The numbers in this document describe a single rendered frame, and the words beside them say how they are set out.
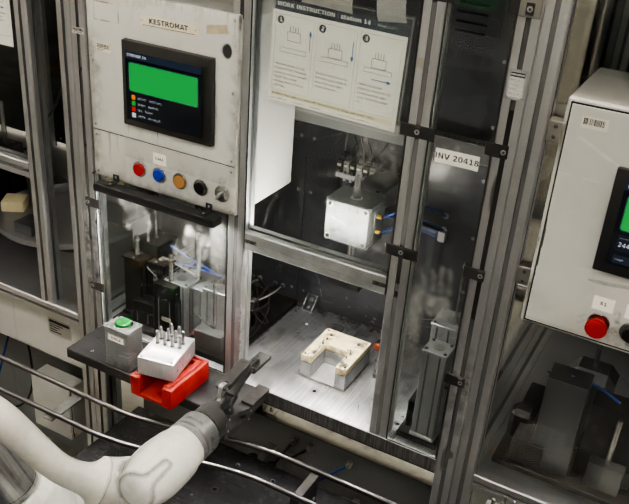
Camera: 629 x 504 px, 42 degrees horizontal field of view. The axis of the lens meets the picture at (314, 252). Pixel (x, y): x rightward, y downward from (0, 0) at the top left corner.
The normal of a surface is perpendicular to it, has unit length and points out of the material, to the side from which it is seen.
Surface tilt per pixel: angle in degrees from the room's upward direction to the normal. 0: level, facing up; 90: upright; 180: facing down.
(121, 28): 90
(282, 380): 0
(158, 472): 38
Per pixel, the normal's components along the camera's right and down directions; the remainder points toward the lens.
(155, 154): -0.48, 0.38
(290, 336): 0.07, -0.88
